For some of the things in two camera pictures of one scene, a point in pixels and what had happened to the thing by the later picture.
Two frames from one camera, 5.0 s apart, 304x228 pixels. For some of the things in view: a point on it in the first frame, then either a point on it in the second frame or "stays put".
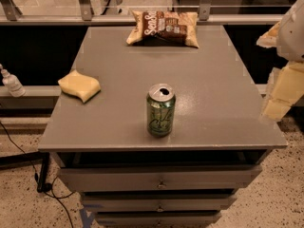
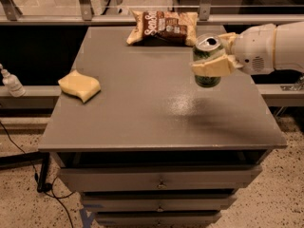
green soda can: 161,109 → 206,47
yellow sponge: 79,85 stays put
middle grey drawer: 157,202 stays put
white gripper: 293,37 → 255,49
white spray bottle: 12,84 stays put
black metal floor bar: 28,159 stays put
